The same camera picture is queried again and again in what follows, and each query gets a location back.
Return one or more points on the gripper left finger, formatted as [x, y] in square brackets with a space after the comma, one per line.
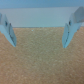
[7, 30]

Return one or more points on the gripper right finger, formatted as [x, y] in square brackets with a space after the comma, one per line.
[69, 31]

